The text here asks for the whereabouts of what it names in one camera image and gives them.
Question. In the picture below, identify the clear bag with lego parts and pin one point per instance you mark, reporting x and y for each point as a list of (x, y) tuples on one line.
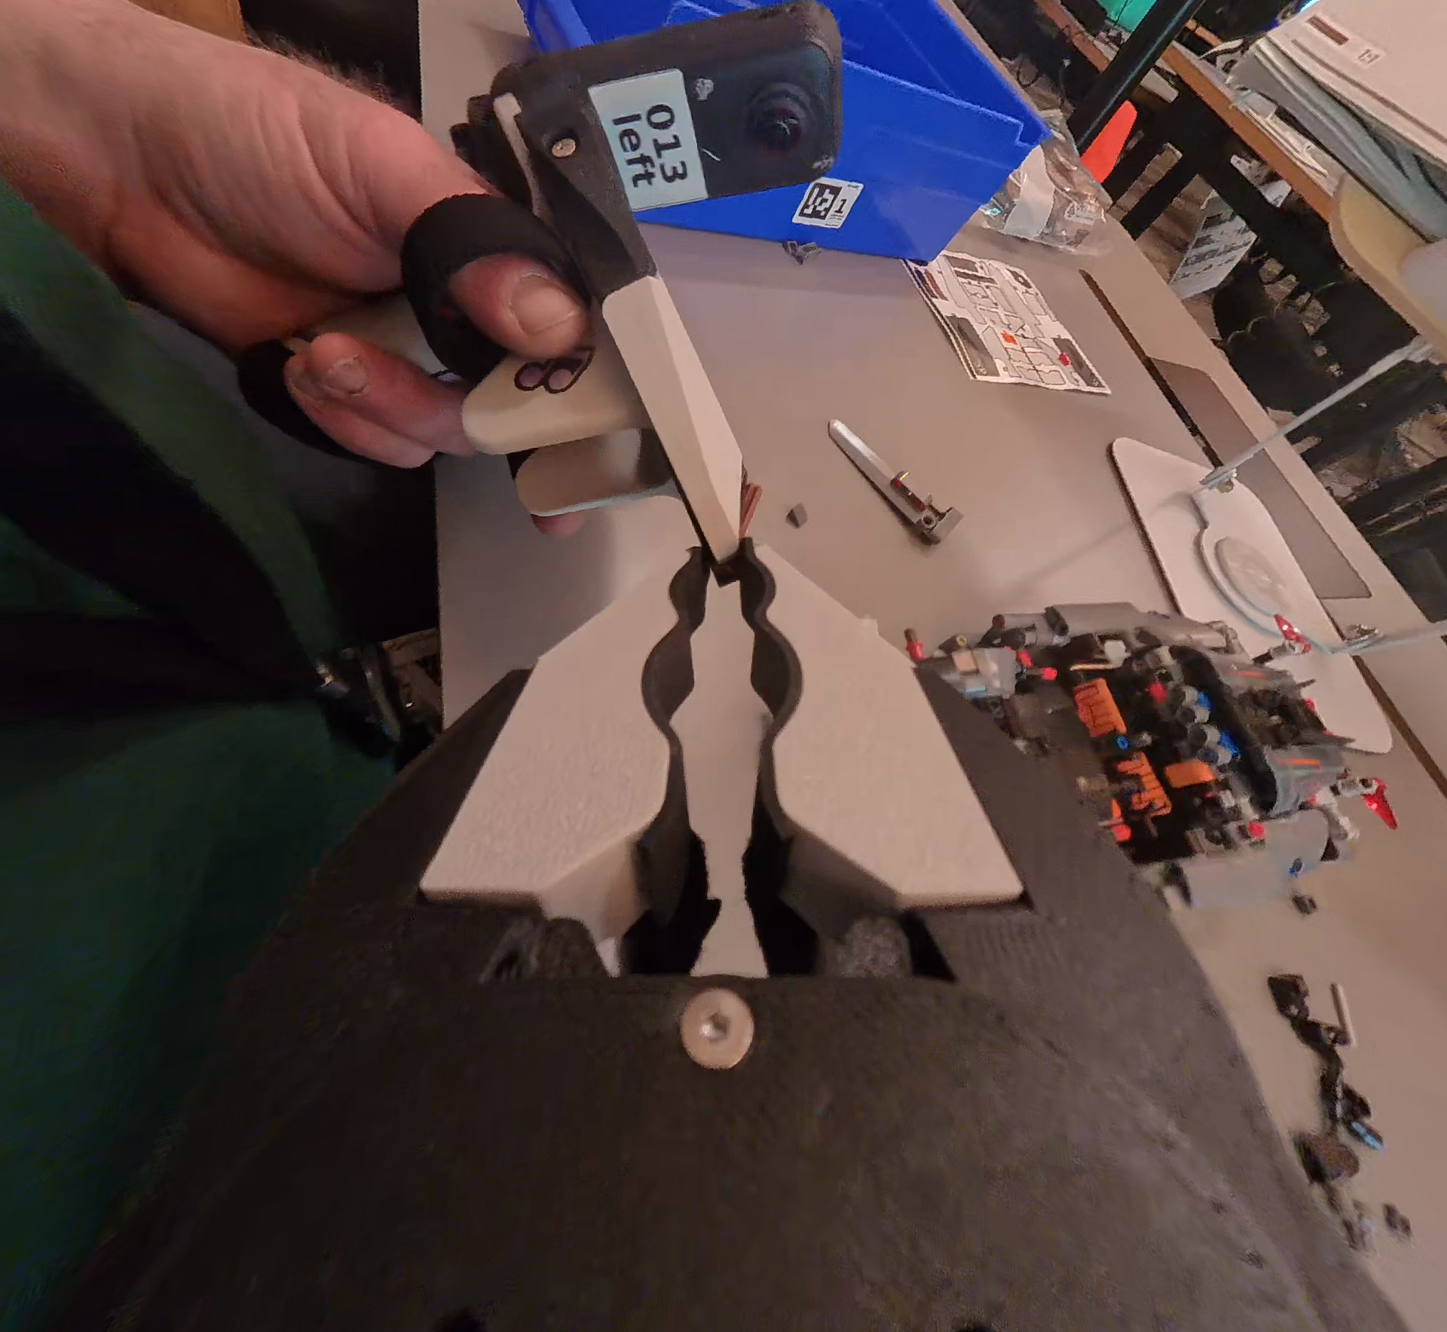
[(1052, 202)]

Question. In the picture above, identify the person's left hand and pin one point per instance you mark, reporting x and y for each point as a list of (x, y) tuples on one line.
[(227, 168)]

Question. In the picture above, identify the lego sticker sheet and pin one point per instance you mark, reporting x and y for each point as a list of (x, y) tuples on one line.
[(995, 326)]

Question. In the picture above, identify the black lego slope piece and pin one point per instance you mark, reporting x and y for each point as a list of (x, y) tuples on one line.
[(1325, 1159)]

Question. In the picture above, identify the black lego bush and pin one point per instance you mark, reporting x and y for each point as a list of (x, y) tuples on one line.
[(727, 567)]

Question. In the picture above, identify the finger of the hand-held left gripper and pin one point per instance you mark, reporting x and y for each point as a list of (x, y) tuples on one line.
[(679, 393)]

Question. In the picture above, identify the orange traffic cone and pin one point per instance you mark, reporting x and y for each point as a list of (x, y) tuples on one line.
[(1115, 145)]

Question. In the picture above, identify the lego instruction booklet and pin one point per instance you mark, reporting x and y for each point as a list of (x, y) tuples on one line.
[(1357, 54)]

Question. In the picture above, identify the silver book stand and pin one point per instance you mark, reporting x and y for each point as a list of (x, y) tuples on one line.
[(1187, 518)]

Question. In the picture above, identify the black curved lego piece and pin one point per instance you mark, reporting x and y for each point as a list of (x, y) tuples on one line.
[(1290, 995)]

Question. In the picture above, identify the grey black lego spaceship model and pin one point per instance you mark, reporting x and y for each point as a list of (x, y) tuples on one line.
[(1132, 722)]

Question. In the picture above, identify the grey lego axle connector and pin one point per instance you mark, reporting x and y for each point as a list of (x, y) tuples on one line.
[(1357, 1231)]

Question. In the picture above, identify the white lego bar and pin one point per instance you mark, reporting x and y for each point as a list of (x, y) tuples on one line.
[(1342, 1016)]

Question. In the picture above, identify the small grey lego tile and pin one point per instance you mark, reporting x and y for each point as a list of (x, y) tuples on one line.
[(1399, 1222)]

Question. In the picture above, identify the black metal pole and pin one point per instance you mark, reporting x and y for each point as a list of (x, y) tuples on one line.
[(1176, 10)]

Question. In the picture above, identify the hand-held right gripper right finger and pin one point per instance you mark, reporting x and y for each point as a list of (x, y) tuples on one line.
[(894, 779)]

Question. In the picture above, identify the grey lego wing piece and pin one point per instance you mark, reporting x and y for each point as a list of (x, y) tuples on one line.
[(871, 461)]

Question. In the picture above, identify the blue plastic parts bin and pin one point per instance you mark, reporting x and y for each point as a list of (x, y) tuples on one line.
[(905, 111)]

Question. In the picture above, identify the black lego connector piece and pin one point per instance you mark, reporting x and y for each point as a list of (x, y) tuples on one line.
[(1334, 1101)]

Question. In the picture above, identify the black white marker tag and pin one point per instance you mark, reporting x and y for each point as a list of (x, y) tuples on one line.
[(828, 203)]

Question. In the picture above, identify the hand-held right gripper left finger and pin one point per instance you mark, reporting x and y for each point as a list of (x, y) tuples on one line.
[(543, 779)]

